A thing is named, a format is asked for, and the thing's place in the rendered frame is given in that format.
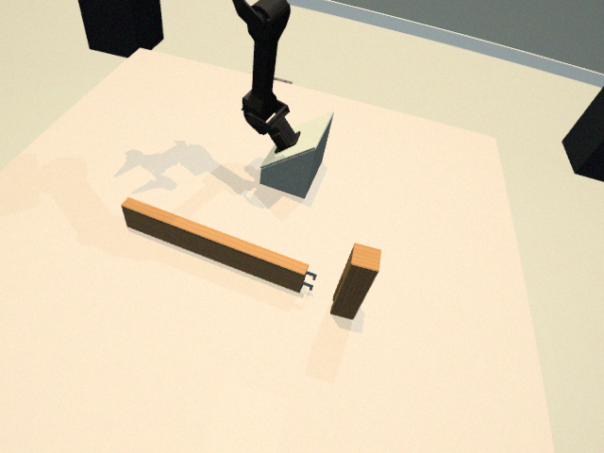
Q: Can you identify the dark brown wooden post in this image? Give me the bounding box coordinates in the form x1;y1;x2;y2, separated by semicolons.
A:
330;243;381;320

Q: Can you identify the wooden rail with metal hooks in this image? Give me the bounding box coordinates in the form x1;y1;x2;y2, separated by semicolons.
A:
121;197;317;294

